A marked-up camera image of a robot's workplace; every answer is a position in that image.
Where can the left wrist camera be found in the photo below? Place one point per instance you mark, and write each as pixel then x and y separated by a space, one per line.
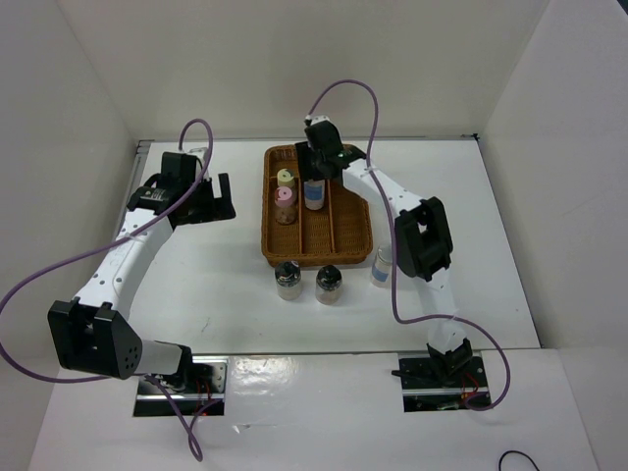
pixel 179 170

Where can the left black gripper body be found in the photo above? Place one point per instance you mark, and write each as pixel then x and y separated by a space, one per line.
pixel 202 205

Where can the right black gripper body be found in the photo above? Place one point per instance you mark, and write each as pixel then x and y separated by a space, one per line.
pixel 318 160

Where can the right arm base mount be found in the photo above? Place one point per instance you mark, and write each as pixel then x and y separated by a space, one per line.
pixel 423 391

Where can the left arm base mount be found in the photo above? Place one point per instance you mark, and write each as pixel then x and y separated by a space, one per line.
pixel 201 390

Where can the black cap bottle right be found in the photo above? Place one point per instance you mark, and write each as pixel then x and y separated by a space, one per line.
pixel 328 284

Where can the silver cap jar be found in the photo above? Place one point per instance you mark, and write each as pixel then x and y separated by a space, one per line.
pixel 314 194
pixel 382 266

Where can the black cap bottle left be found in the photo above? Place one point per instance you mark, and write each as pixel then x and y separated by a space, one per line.
pixel 288 280

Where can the yellow cap spice bottle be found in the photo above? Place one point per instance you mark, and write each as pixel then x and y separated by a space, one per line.
pixel 285 177

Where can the black cap bottle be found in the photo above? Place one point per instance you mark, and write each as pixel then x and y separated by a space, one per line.
pixel 288 280
pixel 328 284

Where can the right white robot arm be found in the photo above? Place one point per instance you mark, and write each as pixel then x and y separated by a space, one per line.
pixel 421 242

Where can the pink cap spice bottle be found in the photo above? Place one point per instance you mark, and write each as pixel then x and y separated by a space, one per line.
pixel 285 208

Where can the aluminium table rail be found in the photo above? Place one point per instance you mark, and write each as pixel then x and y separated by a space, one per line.
pixel 137 169

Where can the brown wicker divided basket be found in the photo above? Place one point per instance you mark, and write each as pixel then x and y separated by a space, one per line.
pixel 339 234

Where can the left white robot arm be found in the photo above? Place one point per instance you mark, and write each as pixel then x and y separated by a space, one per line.
pixel 91 332

